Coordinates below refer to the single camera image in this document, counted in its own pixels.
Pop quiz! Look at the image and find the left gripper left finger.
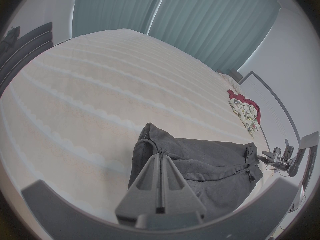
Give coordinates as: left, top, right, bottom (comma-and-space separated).
115, 153, 161, 222

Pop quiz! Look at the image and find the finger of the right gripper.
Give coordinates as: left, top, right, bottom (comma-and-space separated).
262, 151, 275, 165

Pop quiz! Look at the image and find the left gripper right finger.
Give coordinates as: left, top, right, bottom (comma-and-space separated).
160, 155, 207, 221

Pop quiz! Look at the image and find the black T-shirt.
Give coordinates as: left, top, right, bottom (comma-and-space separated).
127, 123, 263, 214

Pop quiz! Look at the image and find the bed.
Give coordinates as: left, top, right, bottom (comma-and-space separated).
0, 28, 301, 226

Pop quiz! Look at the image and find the white printed pyjama top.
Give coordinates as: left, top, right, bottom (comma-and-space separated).
229, 98, 259, 139

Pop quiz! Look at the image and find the pale pink pillow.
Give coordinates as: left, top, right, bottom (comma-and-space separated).
219, 73, 241, 91

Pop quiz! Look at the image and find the grey bedside table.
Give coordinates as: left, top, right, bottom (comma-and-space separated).
217, 68, 243, 84

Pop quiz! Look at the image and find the blue-green curtain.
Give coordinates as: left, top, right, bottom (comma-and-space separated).
71, 0, 173, 38
147, 0, 280, 72

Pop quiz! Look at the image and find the black chest of drawers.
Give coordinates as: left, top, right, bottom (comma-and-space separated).
0, 21, 54, 91

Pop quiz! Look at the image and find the dark grey garment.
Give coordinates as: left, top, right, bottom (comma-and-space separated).
4, 26, 21, 51

